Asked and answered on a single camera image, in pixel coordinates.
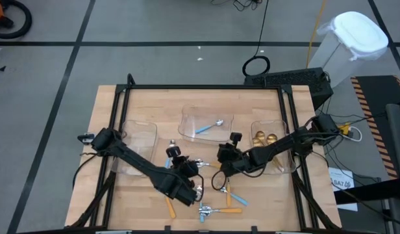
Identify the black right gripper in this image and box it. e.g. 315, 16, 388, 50
217, 131, 253, 178

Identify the clear plastic bin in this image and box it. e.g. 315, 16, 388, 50
110, 119, 158, 177
177, 104, 235, 144
251, 119, 297, 175

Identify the black computer tower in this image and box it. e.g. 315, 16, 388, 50
244, 66, 334, 112

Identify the white paper label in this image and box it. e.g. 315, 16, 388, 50
329, 166, 359, 213

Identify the black metal beam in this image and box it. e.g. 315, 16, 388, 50
332, 187, 400, 206

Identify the hazard striped black mat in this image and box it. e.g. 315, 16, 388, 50
350, 75, 400, 180

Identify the white lidded trash can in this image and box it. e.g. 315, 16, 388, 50
308, 11, 390, 88

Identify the black hanging cable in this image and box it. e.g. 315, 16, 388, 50
241, 0, 271, 77

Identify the white cable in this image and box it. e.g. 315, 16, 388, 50
347, 125, 363, 143

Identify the yellow hanging cable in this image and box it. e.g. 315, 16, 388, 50
305, 0, 328, 69

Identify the tangled black cable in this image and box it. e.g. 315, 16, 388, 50
210, 0, 263, 12

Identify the black vacuum hose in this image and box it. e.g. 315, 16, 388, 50
0, 0, 33, 40

